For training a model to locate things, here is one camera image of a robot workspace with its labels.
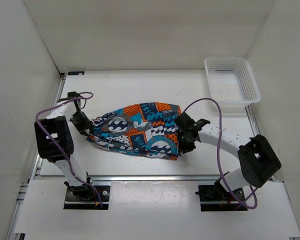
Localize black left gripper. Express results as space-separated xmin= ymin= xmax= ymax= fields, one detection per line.
xmin=69 ymin=111 xmax=94 ymax=137

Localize colourful patterned shorts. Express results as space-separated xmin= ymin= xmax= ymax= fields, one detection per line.
xmin=87 ymin=102 xmax=182 ymax=160

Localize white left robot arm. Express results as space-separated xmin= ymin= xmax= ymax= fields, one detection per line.
xmin=34 ymin=97 xmax=97 ymax=201

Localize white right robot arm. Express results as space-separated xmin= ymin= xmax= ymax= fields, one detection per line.
xmin=178 ymin=124 xmax=282 ymax=200

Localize small dark blue label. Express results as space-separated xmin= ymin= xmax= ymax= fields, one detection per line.
xmin=67 ymin=71 xmax=85 ymax=76

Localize white plastic mesh basket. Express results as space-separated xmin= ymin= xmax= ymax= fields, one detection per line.
xmin=204 ymin=56 xmax=261 ymax=112

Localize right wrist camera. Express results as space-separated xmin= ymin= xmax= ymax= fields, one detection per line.
xmin=174 ymin=112 xmax=211 ymax=132

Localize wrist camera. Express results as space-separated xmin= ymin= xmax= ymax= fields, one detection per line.
xmin=57 ymin=91 xmax=83 ymax=104
xmin=174 ymin=112 xmax=211 ymax=132

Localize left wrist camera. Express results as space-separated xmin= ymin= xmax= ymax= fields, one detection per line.
xmin=57 ymin=91 xmax=83 ymax=104

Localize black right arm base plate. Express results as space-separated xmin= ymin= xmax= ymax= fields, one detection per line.
xmin=195 ymin=185 xmax=248 ymax=212

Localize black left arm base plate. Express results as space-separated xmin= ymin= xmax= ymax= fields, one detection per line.
xmin=63 ymin=181 xmax=111 ymax=210

